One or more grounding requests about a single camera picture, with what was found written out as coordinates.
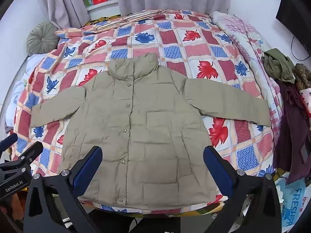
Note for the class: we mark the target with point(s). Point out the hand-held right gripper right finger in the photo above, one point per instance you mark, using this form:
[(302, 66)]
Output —
[(216, 170)]

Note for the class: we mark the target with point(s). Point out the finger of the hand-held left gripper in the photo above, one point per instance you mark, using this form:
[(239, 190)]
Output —
[(8, 143), (28, 153)]

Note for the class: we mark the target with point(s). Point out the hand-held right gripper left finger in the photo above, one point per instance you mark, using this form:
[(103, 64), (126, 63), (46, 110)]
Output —
[(90, 167)]

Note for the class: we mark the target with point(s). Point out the khaki puffer jacket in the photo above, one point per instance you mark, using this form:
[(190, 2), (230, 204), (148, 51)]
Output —
[(145, 126)]

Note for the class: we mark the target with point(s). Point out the light blue floral pillow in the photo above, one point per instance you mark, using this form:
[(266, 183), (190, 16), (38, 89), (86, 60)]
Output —
[(29, 64)]

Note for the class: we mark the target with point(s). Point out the blue plastic bag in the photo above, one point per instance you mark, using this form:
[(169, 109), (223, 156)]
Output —
[(292, 201)]

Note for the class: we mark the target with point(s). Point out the dark purple garment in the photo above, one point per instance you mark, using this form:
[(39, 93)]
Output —
[(294, 126)]

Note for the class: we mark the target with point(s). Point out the round green pleated cushion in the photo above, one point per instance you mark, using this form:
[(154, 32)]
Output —
[(41, 38)]

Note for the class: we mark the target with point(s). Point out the white pink floral cloth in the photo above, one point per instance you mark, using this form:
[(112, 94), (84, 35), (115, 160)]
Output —
[(306, 100)]

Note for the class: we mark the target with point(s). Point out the olive green garment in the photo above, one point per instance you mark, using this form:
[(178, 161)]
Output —
[(277, 64)]

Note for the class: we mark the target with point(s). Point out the leaf print checked quilt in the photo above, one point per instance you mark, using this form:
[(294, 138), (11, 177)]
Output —
[(184, 51)]

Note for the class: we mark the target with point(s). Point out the brown patterned garment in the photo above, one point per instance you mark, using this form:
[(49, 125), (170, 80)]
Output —
[(302, 76)]

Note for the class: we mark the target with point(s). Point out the pink floral blanket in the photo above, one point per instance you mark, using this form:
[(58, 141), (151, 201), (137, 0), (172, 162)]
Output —
[(245, 36)]

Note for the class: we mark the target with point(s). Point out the narrow grey curtain panel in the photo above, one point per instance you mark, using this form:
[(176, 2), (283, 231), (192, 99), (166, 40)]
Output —
[(63, 0)]

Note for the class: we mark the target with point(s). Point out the white window sill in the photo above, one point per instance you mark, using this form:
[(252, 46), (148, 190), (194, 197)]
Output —
[(102, 4)]

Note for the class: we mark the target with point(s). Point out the striped pillow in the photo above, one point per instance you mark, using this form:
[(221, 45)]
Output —
[(155, 15)]

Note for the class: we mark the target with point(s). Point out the black monitor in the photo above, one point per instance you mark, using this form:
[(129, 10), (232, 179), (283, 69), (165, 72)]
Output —
[(297, 12)]

